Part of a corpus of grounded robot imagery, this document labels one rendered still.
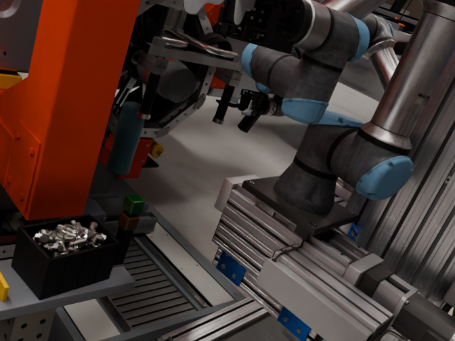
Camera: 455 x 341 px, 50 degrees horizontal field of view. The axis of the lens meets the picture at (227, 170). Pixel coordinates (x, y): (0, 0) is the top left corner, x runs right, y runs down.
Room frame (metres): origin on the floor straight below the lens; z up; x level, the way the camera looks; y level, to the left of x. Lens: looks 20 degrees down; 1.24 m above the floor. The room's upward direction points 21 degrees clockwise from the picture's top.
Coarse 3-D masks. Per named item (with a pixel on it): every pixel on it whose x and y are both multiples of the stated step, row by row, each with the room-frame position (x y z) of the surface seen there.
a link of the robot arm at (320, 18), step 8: (312, 8) 0.79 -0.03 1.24; (320, 8) 0.80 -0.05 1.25; (312, 16) 0.78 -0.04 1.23; (320, 16) 0.79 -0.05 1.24; (328, 16) 0.81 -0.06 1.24; (312, 24) 0.78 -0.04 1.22; (320, 24) 0.79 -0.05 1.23; (328, 24) 0.80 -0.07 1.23; (312, 32) 0.78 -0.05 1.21; (320, 32) 0.79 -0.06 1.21; (304, 40) 0.78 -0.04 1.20; (312, 40) 0.79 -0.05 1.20; (320, 40) 0.80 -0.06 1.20; (304, 48) 0.81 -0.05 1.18; (312, 48) 0.81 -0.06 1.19
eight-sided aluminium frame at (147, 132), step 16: (144, 0) 1.67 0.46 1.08; (160, 0) 1.71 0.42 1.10; (176, 0) 1.76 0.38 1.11; (192, 16) 1.89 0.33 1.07; (208, 32) 1.91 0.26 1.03; (208, 80) 1.97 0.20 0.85; (192, 96) 1.97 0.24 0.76; (176, 112) 1.94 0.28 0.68; (192, 112) 1.95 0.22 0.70; (112, 128) 1.68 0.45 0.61; (144, 128) 1.78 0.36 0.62; (160, 128) 1.85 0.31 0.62
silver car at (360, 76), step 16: (400, 0) 6.53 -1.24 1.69; (384, 16) 4.28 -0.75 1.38; (400, 16) 5.12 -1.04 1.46; (400, 32) 3.99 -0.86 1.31; (400, 48) 3.90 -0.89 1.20; (352, 64) 3.99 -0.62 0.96; (368, 64) 3.94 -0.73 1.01; (352, 80) 4.01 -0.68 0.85; (368, 80) 3.94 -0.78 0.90; (368, 96) 3.96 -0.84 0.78
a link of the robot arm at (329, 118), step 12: (324, 120) 1.10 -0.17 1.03; (336, 120) 1.09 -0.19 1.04; (348, 120) 1.09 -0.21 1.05; (312, 132) 1.11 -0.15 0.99; (324, 132) 1.09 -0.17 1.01; (336, 132) 1.08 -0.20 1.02; (348, 132) 1.07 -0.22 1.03; (300, 144) 1.14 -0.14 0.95; (312, 144) 1.10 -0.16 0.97; (324, 144) 1.07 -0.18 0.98; (336, 144) 1.05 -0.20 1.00; (300, 156) 1.11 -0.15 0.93; (312, 156) 1.09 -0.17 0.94; (324, 156) 1.07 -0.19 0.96; (324, 168) 1.08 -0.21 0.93
